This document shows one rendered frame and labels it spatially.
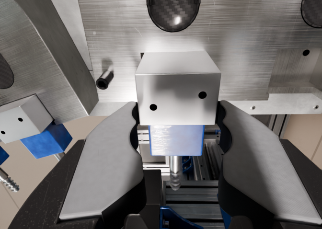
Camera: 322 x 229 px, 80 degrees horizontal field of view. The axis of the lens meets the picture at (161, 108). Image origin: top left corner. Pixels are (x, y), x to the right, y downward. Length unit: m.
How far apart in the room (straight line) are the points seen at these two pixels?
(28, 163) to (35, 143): 1.56
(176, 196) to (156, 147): 0.39
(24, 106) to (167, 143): 0.16
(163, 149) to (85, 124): 1.24
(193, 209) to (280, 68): 0.39
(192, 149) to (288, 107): 0.20
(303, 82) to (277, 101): 0.09
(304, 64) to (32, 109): 0.28
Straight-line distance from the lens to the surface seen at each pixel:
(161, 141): 0.15
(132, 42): 0.16
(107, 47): 0.17
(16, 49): 0.25
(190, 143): 0.16
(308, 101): 0.34
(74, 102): 0.24
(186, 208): 0.52
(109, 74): 0.17
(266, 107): 0.32
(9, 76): 0.27
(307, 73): 0.24
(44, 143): 0.28
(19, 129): 0.26
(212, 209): 0.53
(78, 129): 1.43
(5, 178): 0.38
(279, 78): 0.23
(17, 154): 1.83
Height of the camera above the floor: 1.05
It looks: 60 degrees down
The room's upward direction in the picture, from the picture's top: 176 degrees counter-clockwise
